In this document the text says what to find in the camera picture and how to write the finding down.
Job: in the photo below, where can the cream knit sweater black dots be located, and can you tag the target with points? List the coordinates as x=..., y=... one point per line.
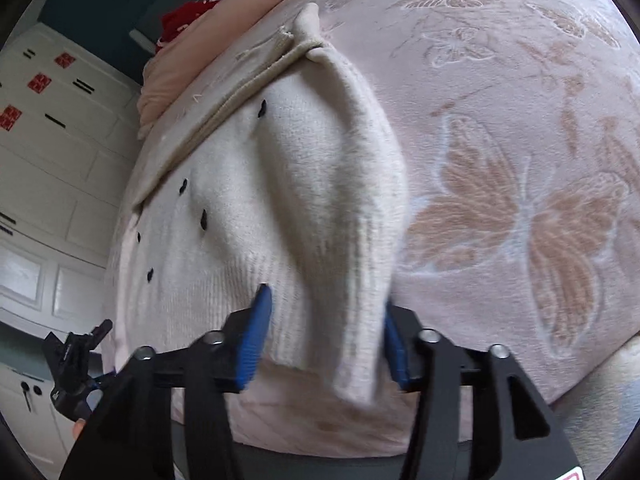
x=310, y=195

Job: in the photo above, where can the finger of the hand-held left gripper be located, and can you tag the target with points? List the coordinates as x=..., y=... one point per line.
x=101, y=331

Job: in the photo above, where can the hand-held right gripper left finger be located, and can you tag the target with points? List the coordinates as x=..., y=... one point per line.
x=256, y=334

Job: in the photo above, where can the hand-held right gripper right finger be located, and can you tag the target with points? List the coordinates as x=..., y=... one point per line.
x=395, y=355

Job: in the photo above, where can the white panelled wardrobe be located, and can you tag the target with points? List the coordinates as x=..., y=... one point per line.
x=60, y=170

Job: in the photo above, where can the pink butterfly blanket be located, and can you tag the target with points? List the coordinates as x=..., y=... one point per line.
x=500, y=110

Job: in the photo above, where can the red cloth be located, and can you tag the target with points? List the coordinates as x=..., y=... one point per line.
x=185, y=22

